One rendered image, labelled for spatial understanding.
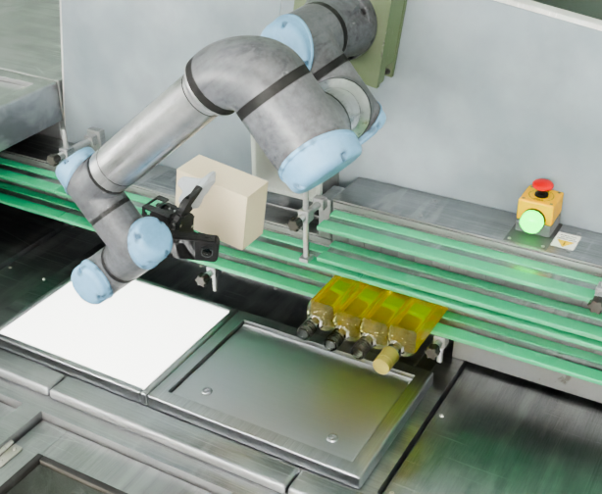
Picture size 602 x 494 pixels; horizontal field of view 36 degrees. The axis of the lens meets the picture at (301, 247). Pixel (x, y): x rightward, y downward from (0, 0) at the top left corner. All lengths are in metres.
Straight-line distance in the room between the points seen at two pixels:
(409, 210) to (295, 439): 0.52
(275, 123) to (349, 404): 0.75
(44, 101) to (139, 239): 1.03
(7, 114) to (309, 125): 1.26
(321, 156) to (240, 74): 0.15
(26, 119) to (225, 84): 1.22
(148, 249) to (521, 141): 0.78
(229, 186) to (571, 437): 0.80
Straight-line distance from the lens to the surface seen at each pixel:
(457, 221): 1.86
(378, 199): 1.92
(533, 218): 1.79
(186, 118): 1.32
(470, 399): 1.90
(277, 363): 1.91
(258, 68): 1.22
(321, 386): 1.85
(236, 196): 1.72
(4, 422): 1.90
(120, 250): 1.49
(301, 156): 1.21
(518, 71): 1.80
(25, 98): 2.39
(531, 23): 1.77
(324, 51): 1.64
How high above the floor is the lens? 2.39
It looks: 48 degrees down
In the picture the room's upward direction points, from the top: 132 degrees counter-clockwise
